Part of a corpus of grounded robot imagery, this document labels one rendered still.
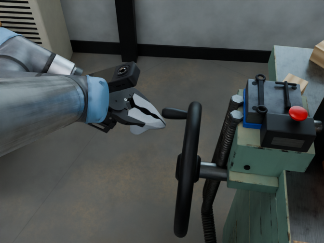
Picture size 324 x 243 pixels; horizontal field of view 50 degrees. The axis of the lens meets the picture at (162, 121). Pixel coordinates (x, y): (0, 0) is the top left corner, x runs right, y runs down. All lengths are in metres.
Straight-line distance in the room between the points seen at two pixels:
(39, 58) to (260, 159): 0.44
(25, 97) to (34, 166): 1.47
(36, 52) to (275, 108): 0.43
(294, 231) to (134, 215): 1.05
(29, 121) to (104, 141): 1.47
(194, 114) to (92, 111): 0.21
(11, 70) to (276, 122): 0.44
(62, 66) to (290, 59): 0.53
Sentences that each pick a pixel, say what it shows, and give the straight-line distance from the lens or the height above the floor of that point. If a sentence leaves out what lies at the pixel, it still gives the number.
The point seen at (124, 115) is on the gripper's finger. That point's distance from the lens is 0.67.
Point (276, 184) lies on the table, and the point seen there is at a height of 0.87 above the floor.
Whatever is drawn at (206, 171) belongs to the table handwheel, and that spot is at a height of 0.82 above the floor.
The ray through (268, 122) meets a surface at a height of 1.01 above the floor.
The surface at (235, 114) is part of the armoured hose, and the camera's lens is 0.65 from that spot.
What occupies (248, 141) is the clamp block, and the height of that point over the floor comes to 0.96.
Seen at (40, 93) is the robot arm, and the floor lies 1.19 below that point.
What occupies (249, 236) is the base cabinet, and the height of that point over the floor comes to 0.59.
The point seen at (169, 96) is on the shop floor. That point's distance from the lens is 2.00.
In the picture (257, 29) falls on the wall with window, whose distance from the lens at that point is 2.14.
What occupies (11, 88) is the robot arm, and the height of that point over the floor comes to 1.23.
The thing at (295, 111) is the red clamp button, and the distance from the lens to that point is 0.61.
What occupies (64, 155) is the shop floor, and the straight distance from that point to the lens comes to 1.81.
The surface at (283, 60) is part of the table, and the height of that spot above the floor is 0.90.
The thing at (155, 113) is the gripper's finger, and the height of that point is 0.91.
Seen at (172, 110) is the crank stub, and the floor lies 0.91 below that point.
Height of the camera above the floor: 1.46
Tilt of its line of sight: 51 degrees down
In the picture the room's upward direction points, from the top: straight up
